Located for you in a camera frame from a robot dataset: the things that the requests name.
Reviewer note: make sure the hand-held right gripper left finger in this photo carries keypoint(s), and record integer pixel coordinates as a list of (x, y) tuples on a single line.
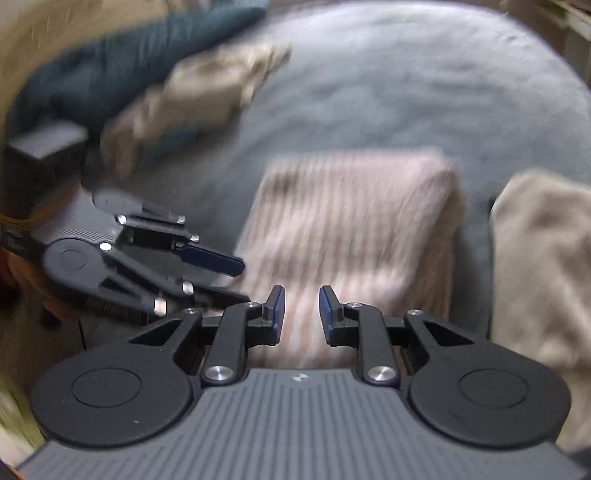
[(279, 318)]

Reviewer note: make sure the beige headboard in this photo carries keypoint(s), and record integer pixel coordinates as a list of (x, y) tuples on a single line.
[(46, 37)]

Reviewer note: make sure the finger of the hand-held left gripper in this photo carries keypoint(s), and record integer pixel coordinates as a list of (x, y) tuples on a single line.
[(152, 286), (210, 261)]

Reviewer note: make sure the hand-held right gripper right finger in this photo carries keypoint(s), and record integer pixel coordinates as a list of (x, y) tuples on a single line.
[(325, 318)]

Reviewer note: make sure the beige ribbed sweater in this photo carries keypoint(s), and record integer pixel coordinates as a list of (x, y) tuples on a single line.
[(346, 230)]

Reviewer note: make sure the crumpled beige garment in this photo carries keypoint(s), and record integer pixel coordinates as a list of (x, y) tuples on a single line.
[(194, 97)]

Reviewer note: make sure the folded cream garment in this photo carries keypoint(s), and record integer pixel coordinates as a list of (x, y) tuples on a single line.
[(540, 277)]

